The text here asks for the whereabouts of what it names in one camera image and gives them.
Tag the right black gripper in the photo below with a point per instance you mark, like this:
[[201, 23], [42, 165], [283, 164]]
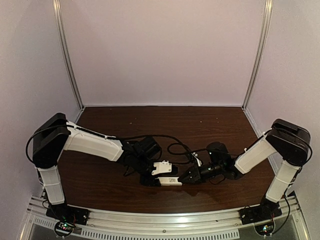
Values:
[[197, 173]]

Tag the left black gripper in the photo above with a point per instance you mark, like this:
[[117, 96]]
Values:
[[149, 180]]

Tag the white remote control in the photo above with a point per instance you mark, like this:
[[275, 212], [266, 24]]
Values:
[[169, 181]]

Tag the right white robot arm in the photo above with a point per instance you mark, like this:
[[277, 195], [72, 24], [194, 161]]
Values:
[[290, 141]]

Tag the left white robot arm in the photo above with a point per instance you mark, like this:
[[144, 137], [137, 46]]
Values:
[[58, 134]]

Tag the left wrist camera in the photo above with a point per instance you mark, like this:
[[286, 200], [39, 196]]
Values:
[[164, 167]]

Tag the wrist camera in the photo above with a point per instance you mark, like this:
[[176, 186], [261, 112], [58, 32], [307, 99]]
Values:
[[196, 161], [164, 167]]

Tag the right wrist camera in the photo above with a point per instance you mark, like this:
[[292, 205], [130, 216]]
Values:
[[196, 161]]

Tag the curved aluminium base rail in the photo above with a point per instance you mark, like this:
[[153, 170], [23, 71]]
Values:
[[112, 225]]

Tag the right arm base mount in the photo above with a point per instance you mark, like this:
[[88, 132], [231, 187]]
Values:
[[262, 217]]

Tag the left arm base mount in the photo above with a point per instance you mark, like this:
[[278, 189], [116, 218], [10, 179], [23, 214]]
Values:
[[68, 218]]

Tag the right aluminium frame post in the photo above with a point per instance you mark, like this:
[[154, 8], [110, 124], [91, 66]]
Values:
[[265, 27]]

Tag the aluminium frame post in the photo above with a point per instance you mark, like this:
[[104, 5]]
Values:
[[265, 27], [65, 53]]

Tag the left aluminium frame post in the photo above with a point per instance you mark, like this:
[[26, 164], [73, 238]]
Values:
[[65, 53]]

